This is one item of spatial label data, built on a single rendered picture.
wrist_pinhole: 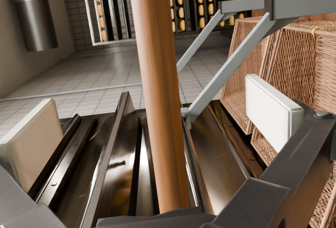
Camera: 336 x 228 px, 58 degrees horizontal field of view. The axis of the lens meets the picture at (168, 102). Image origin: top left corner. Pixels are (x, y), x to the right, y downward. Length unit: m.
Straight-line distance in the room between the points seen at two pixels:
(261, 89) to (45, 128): 0.13
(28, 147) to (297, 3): 0.61
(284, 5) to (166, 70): 0.47
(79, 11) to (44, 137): 5.21
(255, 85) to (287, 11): 0.50
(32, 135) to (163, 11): 0.13
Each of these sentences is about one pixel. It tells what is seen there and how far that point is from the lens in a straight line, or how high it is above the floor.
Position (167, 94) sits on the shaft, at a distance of 0.24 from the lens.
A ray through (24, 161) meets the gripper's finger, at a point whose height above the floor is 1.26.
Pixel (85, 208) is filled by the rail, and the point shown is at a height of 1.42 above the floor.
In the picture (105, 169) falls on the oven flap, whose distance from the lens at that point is 0.98.
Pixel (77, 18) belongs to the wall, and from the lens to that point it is 5.40.
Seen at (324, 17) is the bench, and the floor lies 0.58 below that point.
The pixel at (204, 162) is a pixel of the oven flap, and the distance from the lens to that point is 1.27.
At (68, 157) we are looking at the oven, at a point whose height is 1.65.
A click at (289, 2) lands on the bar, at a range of 0.69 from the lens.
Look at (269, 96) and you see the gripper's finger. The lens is 0.17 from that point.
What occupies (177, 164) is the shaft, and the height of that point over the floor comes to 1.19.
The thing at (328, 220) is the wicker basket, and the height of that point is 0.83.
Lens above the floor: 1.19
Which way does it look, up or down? 1 degrees down
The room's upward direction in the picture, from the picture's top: 97 degrees counter-clockwise
